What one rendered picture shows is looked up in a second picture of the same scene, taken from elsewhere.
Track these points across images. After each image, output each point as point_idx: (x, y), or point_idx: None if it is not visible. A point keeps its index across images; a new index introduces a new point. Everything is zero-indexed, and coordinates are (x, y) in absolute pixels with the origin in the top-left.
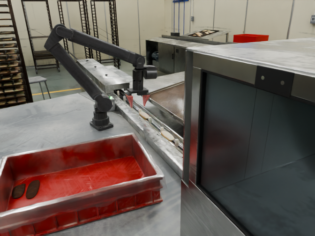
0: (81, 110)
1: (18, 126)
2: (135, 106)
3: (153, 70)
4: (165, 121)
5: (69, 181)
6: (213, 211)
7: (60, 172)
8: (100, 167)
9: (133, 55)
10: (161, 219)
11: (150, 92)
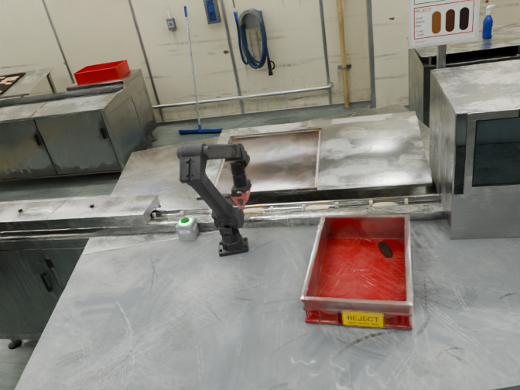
0: (161, 258)
1: (148, 321)
2: None
3: (246, 155)
4: None
5: (341, 282)
6: (491, 190)
7: (319, 286)
8: (331, 260)
9: (237, 147)
10: (425, 242)
11: None
